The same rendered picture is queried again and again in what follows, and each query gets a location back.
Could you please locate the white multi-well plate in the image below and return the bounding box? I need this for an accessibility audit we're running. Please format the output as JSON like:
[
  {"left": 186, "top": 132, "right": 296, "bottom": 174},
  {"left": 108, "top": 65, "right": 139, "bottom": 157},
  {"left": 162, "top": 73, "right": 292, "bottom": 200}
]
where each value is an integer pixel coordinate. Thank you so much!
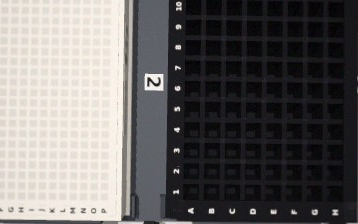
[{"left": 0, "top": 0, "right": 133, "bottom": 221}]

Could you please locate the grey plate carrier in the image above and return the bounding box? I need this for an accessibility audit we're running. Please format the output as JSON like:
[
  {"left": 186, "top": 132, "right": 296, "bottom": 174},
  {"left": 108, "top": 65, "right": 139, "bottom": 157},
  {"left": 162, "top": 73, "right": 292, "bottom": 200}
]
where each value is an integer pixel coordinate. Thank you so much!
[{"left": 0, "top": 0, "right": 177, "bottom": 224}]

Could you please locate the black well plate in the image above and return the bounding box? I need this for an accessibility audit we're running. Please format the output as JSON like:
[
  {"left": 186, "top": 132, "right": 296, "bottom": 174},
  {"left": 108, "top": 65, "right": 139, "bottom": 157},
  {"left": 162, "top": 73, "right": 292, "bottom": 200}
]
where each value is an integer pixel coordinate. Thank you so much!
[{"left": 166, "top": 0, "right": 358, "bottom": 223}]

